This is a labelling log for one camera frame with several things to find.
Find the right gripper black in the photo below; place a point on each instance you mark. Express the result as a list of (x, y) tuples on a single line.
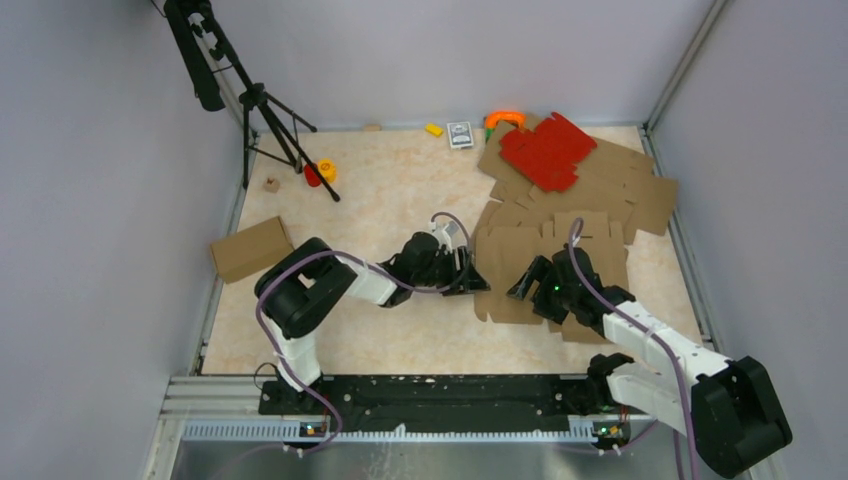
[(543, 270)]

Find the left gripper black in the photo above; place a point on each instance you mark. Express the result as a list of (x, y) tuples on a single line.
[(455, 276)]

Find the brown cardboard box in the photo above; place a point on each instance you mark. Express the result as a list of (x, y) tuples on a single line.
[(504, 253), (251, 250)]

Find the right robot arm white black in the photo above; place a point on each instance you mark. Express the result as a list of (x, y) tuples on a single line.
[(728, 408)]

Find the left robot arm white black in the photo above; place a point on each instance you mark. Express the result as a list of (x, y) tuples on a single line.
[(297, 294)]

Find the playing card deck box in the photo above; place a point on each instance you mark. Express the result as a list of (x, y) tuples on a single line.
[(460, 135)]

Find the folded brown cardboard box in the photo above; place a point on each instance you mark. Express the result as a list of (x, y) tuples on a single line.
[(251, 250)]

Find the stack of brown cardboard blanks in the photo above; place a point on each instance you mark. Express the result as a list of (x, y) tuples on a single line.
[(612, 179)]

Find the red flat cardboard blank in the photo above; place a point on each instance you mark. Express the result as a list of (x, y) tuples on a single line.
[(549, 154)]

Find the yellow small block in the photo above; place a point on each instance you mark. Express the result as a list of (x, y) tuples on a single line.
[(434, 129)]

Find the orange green toy block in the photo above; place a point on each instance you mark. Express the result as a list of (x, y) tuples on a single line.
[(514, 118)]

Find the red yellow toy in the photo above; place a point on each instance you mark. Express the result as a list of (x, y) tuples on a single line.
[(326, 169)]

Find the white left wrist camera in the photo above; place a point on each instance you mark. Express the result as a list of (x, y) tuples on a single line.
[(447, 233)]

